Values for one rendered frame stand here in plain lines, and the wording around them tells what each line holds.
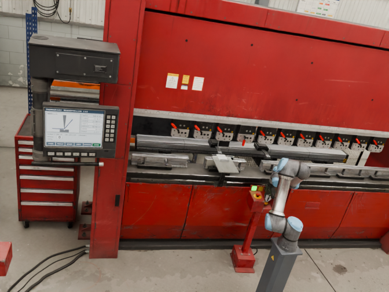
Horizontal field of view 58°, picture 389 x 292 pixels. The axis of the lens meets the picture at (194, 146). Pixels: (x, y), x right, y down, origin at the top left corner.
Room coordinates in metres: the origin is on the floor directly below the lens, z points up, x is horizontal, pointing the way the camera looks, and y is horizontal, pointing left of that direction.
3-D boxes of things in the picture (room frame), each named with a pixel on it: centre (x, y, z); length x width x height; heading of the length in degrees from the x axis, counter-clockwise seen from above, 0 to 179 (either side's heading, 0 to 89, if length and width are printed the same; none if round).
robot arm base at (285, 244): (2.11, -0.82, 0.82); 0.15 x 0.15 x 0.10
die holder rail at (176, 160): (2.74, 0.27, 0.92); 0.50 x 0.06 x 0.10; 107
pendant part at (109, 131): (2.03, 0.74, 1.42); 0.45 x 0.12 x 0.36; 112
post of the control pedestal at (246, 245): (2.71, -0.68, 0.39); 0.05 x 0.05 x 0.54; 12
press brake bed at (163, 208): (3.04, -0.89, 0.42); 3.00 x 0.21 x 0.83; 107
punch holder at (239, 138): (2.94, -0.42, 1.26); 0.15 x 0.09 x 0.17; 107
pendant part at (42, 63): (2.09, 0.82, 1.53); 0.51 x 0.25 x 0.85; 112
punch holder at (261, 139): (3.00, -0.61, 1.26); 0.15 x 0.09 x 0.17; 107
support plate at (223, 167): (2.75, -0.30, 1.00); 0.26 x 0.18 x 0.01; 17
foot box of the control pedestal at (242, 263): (2.68, -0.69, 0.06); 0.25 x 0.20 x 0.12; 12
